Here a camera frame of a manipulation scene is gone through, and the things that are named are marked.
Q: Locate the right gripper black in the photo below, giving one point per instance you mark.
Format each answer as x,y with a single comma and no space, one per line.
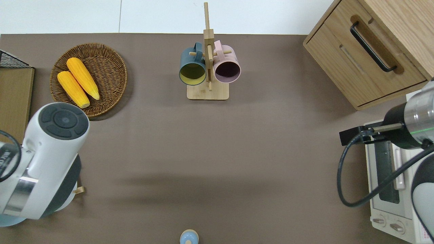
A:
371,134

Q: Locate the gray plate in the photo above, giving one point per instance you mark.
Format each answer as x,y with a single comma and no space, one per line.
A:
69,201

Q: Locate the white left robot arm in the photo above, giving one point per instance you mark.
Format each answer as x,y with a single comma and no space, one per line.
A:
51,145

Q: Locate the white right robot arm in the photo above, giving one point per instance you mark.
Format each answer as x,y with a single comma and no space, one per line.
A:
425,196

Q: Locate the wooden plate rack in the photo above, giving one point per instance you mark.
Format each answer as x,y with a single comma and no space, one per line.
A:
79,190

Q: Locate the light blue plate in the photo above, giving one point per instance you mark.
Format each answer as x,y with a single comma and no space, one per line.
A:
12,222

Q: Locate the wooden drawer cabinet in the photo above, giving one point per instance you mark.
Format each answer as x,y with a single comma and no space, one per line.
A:
339,61

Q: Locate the white toaster oven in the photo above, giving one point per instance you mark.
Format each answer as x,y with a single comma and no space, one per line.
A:
407,210

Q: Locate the brown table mat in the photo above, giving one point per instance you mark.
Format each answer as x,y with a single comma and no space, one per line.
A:
217,152

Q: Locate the pink mug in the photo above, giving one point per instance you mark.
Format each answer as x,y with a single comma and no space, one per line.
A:
227,69

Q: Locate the wooden mug tree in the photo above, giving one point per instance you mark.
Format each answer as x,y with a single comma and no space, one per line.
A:
207,93

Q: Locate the dark teal mug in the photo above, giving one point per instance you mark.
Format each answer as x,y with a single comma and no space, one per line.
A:
192,73

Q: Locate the blue bell with wooden base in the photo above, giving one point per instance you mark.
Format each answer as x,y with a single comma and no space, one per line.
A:
189,238

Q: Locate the brown wicker basket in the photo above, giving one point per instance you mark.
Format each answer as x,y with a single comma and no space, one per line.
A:
108,74

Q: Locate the yellow corn cob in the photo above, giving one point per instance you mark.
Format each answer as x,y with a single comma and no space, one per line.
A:
73,88
83,78

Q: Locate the wooden shelf board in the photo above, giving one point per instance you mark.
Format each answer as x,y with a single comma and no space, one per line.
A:
13,98

